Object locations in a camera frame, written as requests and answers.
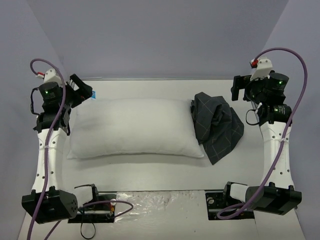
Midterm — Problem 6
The dark grey checked pillowcase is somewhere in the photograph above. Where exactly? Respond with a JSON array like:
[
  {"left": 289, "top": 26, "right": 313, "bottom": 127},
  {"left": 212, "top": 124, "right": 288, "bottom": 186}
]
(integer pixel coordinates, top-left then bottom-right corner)
[{"left": 190, "top": 92, "right": 245, "bottom": 165}]

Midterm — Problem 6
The white pillow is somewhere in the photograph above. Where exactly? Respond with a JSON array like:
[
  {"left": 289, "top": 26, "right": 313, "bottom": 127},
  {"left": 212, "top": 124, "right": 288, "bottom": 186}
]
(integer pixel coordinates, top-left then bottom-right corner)
[{"left": 67, "top": 98, "right": 204, "bottom": 159}]

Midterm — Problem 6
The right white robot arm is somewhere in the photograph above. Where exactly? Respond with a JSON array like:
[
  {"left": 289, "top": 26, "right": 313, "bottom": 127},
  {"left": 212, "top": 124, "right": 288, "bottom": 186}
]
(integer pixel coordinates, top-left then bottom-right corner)
[{"left": 217, "top": 71, "right": 302, "bottom": 220}]

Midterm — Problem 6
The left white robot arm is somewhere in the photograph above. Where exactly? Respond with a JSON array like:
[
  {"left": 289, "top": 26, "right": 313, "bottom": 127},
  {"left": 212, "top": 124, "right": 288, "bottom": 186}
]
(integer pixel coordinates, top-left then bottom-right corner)
[{"left": 21, "top": 74, "right": 93, "bottom": 224}]

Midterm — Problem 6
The blue white care label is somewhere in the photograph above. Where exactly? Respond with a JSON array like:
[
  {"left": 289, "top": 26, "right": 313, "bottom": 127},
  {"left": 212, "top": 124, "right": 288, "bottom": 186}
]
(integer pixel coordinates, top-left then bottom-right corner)
[{"left": 91, "top": 90, "right": 96, "bottom": 100}]

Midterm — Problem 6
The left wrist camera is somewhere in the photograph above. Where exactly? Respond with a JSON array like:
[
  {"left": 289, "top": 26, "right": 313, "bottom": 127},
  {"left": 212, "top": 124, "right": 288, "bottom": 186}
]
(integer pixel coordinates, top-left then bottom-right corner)
[{"left": 36, "top": 68, "right": 62, "bottom": 86}]

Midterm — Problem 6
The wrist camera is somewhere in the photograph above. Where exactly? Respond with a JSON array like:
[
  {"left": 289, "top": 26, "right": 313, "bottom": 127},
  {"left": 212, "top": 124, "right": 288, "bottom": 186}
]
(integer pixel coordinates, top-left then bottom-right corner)
[
  {"left": 250, "top": 57, "right": 273, "bottom": 81},
  {"left": 36, "top": 68, "right": 62, "bottom": 86}
]

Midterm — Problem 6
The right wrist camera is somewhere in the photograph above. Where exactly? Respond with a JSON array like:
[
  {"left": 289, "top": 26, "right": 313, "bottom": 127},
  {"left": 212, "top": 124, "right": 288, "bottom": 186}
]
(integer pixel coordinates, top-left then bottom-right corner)
[{"left": 250, "top": 57, "right": 273, "bottom": 81}]

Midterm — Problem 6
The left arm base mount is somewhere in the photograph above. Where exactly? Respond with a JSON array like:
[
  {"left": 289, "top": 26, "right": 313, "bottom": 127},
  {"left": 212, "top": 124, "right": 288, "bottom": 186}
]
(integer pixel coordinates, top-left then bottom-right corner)
[{"left": 68, "top": 192, "right": 118, "bottom": 224}]

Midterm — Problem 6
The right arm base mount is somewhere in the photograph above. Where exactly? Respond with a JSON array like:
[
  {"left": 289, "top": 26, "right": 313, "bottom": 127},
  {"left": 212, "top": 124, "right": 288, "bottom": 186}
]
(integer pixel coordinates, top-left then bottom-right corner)
[{"left": 205, "top": 189, "right": 255, "bottom": 221}]

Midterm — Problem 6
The black cable loop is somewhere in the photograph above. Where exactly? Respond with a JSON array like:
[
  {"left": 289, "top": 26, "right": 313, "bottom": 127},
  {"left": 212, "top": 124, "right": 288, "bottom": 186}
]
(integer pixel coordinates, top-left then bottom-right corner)
[{"left": 79, "top": 219, "right": 97, "bottom": 238}]

